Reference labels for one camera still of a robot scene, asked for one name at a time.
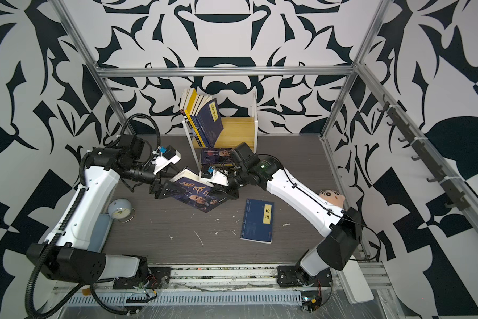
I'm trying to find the purple book with old man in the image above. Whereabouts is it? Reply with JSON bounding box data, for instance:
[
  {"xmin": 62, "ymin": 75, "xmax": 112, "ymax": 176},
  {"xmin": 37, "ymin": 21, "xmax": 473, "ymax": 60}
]
[{"xmin": 200, "ymin": 148, "xmax": 234, "ymax": 166}]

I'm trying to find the blue book underneath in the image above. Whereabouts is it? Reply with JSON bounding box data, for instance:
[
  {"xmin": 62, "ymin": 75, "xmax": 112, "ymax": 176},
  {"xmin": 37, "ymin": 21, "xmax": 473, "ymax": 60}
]
[{"xmin": 240, "ymin": 199, "xmax": 275, "ymax": 245}]

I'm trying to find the yellow cartoon cover book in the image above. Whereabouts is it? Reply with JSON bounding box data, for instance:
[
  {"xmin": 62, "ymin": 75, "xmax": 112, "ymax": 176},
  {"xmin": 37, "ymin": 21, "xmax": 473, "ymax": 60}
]
[{"xmin": 182, "ymin": 88, "xmax": 205, "ymax": 147}]

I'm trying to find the blue book front yellow label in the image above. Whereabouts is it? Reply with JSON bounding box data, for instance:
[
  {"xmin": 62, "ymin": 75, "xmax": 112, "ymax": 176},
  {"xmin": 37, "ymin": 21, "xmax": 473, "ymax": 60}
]
[{"xmin": 190, "ymin": 95, "xmax": 208, "ymax": 148}]

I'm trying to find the small blue book yellow label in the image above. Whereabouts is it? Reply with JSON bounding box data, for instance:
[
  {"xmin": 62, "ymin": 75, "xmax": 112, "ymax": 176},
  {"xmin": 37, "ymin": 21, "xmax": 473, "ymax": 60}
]
[{"xmin": 198, "ymin": 96, "xmax": 216, "ymax": 148}]

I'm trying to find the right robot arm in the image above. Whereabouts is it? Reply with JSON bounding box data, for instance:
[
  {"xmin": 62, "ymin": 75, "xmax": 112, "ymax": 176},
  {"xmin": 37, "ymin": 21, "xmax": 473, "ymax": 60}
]
[{"xmin": 200, "ymin": 143, "xmax": 364, "ymax": 285}]

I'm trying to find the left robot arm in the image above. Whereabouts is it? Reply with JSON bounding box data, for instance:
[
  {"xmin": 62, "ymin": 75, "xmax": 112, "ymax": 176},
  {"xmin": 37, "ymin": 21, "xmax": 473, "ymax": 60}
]
[{"xmin": 25, "ymin": 113, "xmax": 181, "ymax": 318}]

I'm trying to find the wooden white-framed bookshelf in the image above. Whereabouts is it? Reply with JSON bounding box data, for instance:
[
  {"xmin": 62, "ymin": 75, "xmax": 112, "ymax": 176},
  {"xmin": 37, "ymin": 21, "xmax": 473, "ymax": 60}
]
[{"xmin": 182, "ymin": 89, "xmax": 259, "ymax": 168}]

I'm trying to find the light blue pencil case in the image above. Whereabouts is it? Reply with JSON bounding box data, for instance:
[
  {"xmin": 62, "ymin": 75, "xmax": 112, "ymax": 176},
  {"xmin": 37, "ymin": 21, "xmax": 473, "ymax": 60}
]
[{"xmin": 87, "ymin": 214, "xmax": 113, "ymax": 253}]

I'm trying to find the cartoon boy plush doll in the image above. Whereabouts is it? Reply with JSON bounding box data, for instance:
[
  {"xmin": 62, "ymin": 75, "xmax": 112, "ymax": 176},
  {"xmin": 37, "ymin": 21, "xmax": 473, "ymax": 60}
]
[{"xmin": 319, "ymin": 190, "xmax": 345, "ymax": 209}]

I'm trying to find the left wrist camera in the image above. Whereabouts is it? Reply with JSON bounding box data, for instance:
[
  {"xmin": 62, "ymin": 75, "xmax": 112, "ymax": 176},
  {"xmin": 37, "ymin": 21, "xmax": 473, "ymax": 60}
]
[{"xmin": 151, "ymin": 146, "xmax": 181, "ymax": 175}]

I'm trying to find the white box on rail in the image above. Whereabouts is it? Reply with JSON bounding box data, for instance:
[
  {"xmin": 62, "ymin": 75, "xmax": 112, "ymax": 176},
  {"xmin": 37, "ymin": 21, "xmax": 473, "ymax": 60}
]
[{"xmin": 337, "ymin": 260, "xmax": 374, "ymax": 304}]

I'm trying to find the wall hook rail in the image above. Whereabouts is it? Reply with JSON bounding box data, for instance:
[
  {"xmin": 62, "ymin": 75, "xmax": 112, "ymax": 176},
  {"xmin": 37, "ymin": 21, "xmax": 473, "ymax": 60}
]
[{"xmin": 378, "ymin": 95, "xmax": 471, "ymax": 211}]

